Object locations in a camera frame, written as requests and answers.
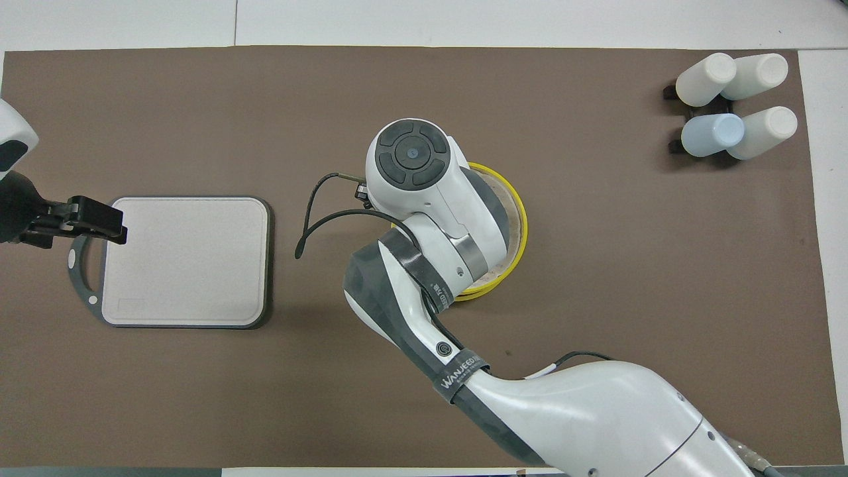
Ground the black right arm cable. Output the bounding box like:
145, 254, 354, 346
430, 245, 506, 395
294, 172, 425, 260

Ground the white cutting board grey rim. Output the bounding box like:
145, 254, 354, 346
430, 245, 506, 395
68, 195, 272, 330

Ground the white plastic cup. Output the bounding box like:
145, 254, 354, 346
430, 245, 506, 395
727, 106, 798, 160
675, 53, 737, 107

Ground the yellow rimmed round bowl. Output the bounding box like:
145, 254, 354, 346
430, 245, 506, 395
390, 162, 529, 295

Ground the brown table mat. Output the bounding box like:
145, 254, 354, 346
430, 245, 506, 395
0, 45, 817, 470

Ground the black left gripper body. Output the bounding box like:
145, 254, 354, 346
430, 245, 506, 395
0, 170, 70, 250

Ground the light blue bottle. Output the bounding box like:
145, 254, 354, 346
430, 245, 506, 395
681, 113, 745, 158

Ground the white cup with blue rim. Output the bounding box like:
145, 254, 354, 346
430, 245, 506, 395
721, 53, 789, 101

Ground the black cup rack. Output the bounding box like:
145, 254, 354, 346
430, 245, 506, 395
663, 79, 733, 105
668, 109, 693, 155

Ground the yellow bamboo steamer base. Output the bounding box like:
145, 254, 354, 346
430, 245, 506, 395
456, 282, 508, 303

